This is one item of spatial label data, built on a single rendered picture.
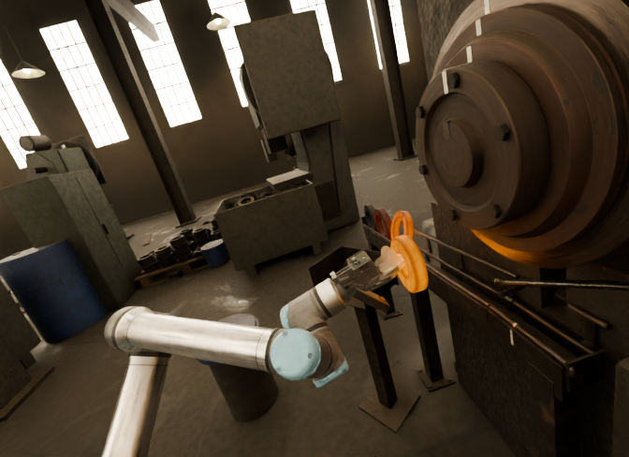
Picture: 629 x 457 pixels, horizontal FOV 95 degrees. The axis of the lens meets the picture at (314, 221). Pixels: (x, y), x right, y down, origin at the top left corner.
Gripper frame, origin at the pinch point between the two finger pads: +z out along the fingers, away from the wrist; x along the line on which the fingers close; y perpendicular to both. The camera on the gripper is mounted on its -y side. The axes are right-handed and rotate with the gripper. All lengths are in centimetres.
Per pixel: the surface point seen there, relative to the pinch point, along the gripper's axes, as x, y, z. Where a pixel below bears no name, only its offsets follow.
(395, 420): 21, -77, -33
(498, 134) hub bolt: -31.2, 28.4, 12.8
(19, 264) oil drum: 201, 74, -262
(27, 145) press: 615, 300, -442
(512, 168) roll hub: -32.3, 23.6, 12.2
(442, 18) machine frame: 17, 46, 43
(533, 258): -25.8, 2.3, 14.8
